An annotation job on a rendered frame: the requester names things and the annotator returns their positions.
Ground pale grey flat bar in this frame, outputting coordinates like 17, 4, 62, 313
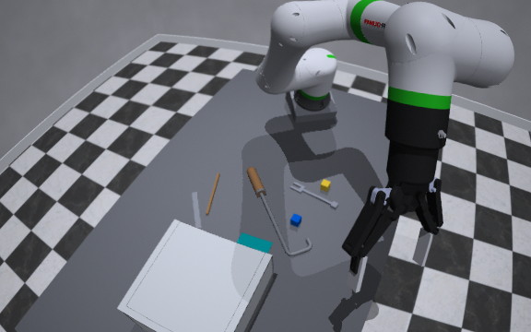
192, 192, 202, 229

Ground yellow cube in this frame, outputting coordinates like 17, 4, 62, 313
320, 180, 331, 192

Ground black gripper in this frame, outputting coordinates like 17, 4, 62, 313
342, 141, 443, 292

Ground teal square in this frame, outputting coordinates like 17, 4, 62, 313
237, 232, 272, 253

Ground blue cube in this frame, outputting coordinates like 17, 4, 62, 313
290, 214, 301, 227

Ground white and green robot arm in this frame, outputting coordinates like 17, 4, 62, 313
255, 0, 514, 149

